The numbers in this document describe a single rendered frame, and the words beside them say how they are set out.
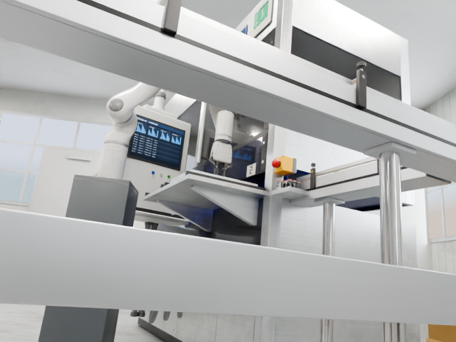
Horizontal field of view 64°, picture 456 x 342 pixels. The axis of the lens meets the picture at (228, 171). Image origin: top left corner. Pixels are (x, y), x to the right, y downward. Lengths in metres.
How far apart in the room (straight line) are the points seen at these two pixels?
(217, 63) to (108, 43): 0.19
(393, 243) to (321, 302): 0.27
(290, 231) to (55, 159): 5.01
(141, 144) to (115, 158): 0.74
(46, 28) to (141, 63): 0.16
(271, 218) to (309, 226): 0.22
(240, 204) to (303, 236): 0.33
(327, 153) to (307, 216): 0.37
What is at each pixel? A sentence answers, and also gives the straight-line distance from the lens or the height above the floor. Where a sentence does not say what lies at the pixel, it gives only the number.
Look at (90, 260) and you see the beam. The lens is 0.58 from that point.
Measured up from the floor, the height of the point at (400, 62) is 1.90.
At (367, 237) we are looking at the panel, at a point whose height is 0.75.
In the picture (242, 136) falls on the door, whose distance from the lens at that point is 2.09.
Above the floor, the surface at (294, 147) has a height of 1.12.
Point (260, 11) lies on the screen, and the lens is 2.37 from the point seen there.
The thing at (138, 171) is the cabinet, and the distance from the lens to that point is 2.51.
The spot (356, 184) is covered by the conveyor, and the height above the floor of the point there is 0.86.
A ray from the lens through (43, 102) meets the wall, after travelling 6.78.
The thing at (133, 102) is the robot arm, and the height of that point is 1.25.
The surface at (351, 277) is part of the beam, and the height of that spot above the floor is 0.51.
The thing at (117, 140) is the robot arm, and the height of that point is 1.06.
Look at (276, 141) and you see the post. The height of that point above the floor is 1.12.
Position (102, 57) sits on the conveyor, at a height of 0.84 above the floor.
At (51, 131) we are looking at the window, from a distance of 6.51.
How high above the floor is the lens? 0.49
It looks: 16 degrees up
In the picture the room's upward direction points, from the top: 6 degrees clockwise
